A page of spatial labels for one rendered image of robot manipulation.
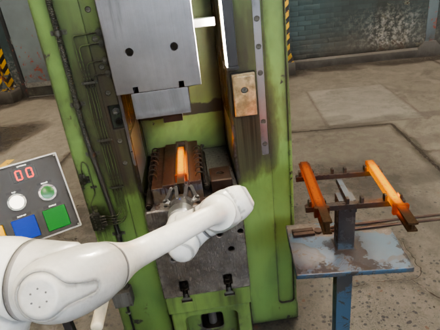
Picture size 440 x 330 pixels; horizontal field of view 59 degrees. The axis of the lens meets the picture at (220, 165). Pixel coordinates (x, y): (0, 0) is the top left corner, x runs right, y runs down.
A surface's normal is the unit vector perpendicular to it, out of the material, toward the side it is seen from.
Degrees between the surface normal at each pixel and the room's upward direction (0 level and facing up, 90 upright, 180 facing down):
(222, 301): 90
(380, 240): 0
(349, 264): 0
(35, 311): 58
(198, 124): 90
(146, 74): 90
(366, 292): 0
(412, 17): 90
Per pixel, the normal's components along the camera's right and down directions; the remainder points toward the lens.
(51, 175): 0.38, -0.16
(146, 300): 0.10, 0.43
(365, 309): -0.11, -0.89
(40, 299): -0.04, -0.04
